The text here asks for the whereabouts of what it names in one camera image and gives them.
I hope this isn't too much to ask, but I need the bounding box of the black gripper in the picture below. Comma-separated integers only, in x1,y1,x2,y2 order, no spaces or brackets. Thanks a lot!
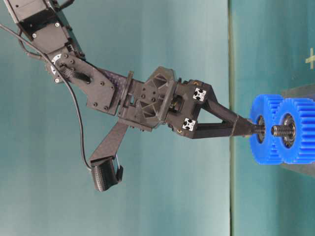
118,67,261,139

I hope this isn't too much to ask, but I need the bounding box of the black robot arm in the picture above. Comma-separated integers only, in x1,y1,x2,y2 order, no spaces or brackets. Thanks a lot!
5,0,265,139

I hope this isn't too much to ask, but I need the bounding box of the rear threaded steel shaft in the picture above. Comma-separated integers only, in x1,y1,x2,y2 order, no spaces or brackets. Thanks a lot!
251,123,265,135

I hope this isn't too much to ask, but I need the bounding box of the threaded steel shaft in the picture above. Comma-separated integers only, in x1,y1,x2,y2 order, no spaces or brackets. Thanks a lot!
271,125,295,137
251,123,265,135

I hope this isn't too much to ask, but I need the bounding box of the front threaded steel shaft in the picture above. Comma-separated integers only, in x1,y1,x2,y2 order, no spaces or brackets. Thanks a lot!
271,125,295,137

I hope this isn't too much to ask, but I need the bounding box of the rear blue gear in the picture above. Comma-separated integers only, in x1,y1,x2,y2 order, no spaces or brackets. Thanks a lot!
250,94,284,165

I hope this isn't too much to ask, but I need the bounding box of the blue gear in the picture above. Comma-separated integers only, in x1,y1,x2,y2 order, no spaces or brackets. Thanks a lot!
250,94,284,165
274,98,315,164

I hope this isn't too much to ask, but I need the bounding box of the front blue gear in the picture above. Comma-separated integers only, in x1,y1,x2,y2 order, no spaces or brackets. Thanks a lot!
274,98,315,164

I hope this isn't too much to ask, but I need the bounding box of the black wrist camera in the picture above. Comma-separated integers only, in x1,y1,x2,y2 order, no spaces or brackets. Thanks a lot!
90,122,129,192

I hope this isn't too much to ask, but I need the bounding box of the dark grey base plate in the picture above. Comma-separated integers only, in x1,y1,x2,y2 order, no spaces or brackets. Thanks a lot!
281,85,315,177

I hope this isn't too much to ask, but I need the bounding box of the black camera cable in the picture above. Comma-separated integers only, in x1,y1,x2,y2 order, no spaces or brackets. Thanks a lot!
0,23,94,170

